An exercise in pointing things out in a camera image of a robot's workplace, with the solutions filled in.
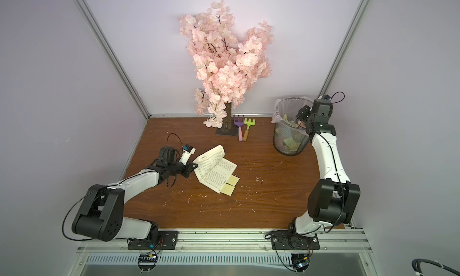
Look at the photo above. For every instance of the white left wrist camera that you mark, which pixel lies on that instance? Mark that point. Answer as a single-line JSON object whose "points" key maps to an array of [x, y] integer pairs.
{"points": [[187, 152]]}

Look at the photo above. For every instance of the dark blue book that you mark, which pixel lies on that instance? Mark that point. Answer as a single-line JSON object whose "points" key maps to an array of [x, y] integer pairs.
{"points": [[213, 169]]}

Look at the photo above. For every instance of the purple fork pink handle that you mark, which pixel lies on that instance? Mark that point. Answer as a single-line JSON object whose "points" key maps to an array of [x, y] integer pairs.
{"points": [[239, 122]]}

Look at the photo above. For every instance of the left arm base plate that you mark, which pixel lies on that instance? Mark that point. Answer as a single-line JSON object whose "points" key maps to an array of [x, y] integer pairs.
{"points": [[159, 240]]}

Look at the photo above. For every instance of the green rake wooden handle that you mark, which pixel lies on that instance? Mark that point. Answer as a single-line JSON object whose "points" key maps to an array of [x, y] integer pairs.
{"points": [[249, 123]]}

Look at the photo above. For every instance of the black mesh trash bin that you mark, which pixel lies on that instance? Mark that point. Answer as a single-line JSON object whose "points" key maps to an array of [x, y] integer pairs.
{"points": [[289, 142]]}

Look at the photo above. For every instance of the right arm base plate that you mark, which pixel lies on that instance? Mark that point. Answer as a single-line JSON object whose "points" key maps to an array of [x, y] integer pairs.
{"points": [[285, 240]]}

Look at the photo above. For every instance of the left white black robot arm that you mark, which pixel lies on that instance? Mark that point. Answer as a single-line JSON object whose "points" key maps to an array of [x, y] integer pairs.
{"points": [[101, 212]]}

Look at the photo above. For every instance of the clear plastic bin liner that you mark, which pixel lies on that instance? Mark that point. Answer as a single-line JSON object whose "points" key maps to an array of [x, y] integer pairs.
{"points": [[286, 110]]}

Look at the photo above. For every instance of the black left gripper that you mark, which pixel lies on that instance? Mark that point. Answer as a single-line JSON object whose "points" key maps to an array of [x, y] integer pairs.
{"points": [[188, 167]]}

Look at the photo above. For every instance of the yellow sticky note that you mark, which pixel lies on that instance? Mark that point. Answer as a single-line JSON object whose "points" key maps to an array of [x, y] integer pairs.
{"points": [[232, 180], [227, 189]]}

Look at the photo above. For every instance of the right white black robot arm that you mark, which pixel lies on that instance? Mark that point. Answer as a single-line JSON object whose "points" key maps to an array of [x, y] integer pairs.
{"points": [[333, 200]]}

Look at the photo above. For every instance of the aluminium front rail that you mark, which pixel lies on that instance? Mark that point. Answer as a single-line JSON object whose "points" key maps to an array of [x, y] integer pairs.
{"points": [[339, 240]]}

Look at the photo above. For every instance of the pink cherry blossom tree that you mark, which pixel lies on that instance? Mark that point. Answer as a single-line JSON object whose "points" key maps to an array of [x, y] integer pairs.
{"points": [[226, 66]]}

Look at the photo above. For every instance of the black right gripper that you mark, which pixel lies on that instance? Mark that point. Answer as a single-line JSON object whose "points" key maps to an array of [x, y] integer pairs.
{"points": [[306, 114]]}

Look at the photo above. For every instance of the pink sticky note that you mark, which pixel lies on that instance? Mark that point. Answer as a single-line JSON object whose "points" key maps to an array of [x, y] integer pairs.
{"points": [[301, 123]]}

